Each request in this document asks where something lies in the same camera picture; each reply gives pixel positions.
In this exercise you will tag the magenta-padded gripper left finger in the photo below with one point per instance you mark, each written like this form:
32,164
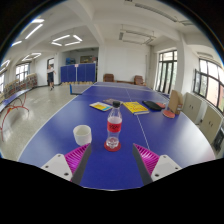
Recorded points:
56,165

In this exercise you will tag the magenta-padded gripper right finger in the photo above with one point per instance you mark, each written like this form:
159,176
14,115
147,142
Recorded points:
165,166

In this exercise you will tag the clear bottle with red label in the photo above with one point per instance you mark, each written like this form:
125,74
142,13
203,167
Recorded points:
114,126

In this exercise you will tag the white cup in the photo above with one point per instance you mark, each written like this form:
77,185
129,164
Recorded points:
82,136

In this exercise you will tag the red table tennis paddle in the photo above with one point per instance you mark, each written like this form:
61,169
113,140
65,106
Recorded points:
168,114
161,105

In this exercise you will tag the flat round red coaster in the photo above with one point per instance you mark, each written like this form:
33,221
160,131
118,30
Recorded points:
112,149

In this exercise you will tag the black paddle case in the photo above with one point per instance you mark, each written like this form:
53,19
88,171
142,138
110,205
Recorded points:
150,105

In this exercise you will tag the white cabinets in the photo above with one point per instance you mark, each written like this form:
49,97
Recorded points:
203,115

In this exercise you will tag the brown cardboard box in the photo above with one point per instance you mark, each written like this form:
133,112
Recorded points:
175,101

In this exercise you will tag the yellow book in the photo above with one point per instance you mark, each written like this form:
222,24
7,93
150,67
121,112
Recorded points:
135,107

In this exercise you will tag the yellow and blue booklet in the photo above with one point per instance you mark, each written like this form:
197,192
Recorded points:
100,106

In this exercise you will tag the blue table with red legs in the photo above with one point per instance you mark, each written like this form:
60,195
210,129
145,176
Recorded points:
11,100

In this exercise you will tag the grey-brown notebook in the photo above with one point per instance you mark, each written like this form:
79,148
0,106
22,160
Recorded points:
108,101

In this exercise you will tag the low shelf with boxes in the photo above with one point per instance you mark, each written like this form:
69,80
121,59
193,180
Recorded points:
21,85

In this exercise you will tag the person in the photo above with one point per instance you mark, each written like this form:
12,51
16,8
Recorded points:
50,76

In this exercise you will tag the brown chair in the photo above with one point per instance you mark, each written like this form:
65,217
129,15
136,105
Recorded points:
139,80
108,78

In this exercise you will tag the large dark-framed window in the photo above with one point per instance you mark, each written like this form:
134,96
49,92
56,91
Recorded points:
210,83

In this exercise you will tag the tall dark-framed window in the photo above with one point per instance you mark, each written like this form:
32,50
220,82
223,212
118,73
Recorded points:
166,71

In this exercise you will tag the blue partition boards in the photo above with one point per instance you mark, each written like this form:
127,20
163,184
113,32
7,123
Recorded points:
78,72

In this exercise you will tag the light-framed window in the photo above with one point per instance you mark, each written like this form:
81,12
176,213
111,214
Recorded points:
22,71

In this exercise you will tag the dark door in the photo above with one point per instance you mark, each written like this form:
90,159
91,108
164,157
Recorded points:
49,63

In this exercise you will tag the ceiling lights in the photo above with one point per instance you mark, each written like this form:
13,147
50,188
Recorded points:
66,40

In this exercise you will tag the ceiling air conditioner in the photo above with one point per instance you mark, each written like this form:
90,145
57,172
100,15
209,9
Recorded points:
136,37

